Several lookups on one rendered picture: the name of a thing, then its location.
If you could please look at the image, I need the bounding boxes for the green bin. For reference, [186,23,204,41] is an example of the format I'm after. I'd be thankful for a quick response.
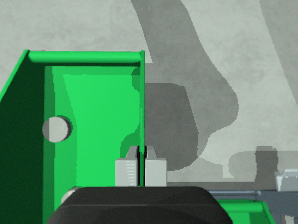
[216,199,275,224]
[0,49,145,224]

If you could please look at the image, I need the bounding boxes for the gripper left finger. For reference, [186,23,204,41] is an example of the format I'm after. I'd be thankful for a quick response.
[115,146,140,186]

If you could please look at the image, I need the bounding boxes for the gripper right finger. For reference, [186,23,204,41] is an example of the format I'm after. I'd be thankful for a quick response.
[144,146,167,186]

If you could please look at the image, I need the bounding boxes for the grey steel disc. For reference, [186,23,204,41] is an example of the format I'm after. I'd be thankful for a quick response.
[61,187,79,204]
[42,117,71,143]

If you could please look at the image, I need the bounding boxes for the dark grey metal shelf frame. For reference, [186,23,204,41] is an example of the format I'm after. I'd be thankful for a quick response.
[207,169,298,224]

